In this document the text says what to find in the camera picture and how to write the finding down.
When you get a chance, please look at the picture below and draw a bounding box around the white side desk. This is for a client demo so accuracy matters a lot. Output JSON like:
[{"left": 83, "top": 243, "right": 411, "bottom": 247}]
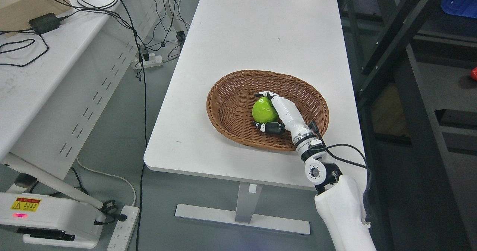
[{"left": 0, "top": 0, "right": 176, "bottom": 210}]

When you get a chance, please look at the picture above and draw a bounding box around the black metal shelf rack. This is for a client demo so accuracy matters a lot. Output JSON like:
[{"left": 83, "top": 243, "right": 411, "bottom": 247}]
[{"left": 338, "top": 0, "right": 476, "bottom": 251}]

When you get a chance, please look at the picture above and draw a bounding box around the green apple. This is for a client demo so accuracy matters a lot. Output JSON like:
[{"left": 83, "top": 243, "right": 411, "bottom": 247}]
[{"left": 252, "top": 97, "right": 279, "bottom": 123}]

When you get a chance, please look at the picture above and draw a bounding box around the red toy on shelf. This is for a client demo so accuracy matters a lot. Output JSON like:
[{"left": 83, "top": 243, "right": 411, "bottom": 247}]
[{"left": 470, "top": 67, "right": 477, "bottom": 82}]

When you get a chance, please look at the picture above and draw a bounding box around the cardboard box behind shelf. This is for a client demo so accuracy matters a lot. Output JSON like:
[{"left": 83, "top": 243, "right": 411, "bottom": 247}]
[{"left": 371, "top": 83, "right": 410, "bottom": 138}]

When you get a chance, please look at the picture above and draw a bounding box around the brown wicker basket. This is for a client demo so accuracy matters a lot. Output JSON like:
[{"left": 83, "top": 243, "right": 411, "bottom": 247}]
[{"left": 206, "top": 70, "right": 329, "bottom": 151}]

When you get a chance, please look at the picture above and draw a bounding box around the white power strip near machine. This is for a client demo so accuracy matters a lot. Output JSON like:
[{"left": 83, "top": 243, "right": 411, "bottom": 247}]
[{"left": 107, "top": 205, "right": 140, "bottom": 251}]

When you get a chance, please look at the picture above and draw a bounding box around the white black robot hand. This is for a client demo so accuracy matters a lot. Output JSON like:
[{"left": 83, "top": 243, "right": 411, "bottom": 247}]
[{"left": 254, "top": 91, "right": 313, "bottom": 144}]

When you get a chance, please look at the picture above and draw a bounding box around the white floor machine base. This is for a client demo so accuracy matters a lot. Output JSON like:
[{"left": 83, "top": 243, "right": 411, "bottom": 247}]
[{"left": 0, "top": 192, "right": 106, "bottom": 249}]

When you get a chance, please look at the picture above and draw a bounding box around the black power adapter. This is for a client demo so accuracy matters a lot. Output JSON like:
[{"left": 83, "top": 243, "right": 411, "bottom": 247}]
[{"left": 28, "top": 13, "right": 61, "bottom": 35}]

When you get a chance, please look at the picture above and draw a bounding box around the white pedestal table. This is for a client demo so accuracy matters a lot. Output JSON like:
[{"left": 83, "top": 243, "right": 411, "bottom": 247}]
[{"left": 143, "top": 0, "right": 363, "bottom": 235}]

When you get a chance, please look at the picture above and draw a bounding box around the long black floor cable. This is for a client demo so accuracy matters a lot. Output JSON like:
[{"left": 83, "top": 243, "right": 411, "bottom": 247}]
[{"left": 104, "top": 0, "right": 149, "bottom": 251}]

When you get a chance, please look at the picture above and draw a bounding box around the blue plastic bin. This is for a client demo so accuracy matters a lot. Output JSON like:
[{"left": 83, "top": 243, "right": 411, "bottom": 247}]
[{"left": 440, "top": 0, "right": 477, "bottom": 18}]

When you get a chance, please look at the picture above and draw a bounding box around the white power strip far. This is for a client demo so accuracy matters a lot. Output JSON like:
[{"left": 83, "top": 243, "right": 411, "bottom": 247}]
[{"left": 130, "top": 53, "right": 164, "bottom": 70}]

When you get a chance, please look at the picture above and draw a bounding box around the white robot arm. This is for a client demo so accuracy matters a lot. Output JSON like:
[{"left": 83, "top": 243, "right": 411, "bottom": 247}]
[{"left": 291, "top": 128, "right": 376, "bottom": 251}]

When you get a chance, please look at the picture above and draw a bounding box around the beige wooden block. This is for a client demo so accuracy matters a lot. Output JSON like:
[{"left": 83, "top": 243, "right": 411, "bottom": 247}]
[{"left": 0, "top": 0, "right": 70, "bottom": 37}]

